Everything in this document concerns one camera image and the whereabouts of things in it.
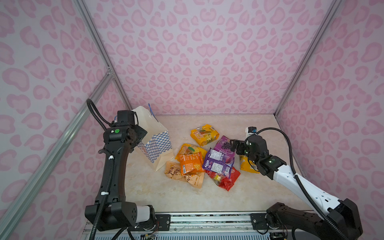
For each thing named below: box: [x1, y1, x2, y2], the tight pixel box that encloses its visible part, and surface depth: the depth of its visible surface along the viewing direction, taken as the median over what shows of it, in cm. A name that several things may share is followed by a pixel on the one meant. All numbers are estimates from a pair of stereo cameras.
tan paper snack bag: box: [164, 161, 205, 189], surface depth 84 cm
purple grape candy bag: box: [213, 135, 236, 165], surface depth 92 cm
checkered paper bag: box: [132, 103, 174, 172], surface depth 84 cm
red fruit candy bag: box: [205, 166, 241, 192], surface depth 86 cm
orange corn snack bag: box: [179, 151, 205, 176], surface depth 86 cm
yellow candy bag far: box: [190, 124, 220, 146], surface depth 103 cm
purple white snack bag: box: [202, 148, 235, 179], surface depth 87 cm
